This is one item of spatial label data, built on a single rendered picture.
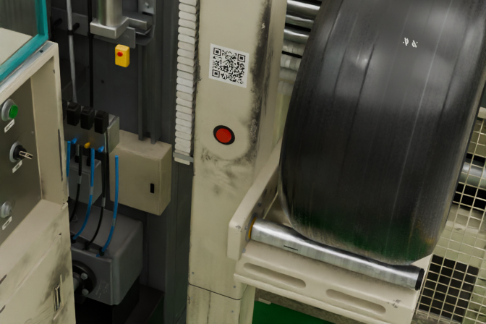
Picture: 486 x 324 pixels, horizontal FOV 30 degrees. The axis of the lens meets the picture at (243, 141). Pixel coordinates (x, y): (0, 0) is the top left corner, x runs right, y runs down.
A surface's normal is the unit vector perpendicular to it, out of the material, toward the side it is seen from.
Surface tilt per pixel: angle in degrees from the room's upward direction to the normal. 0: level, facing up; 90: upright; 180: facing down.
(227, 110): 90
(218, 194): 90
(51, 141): 90
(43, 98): 90
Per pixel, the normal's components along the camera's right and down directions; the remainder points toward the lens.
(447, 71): 0.07, -0.17
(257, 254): 0.07, -0.79
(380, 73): -0.22, -0.13
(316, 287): -0.36, 0.55
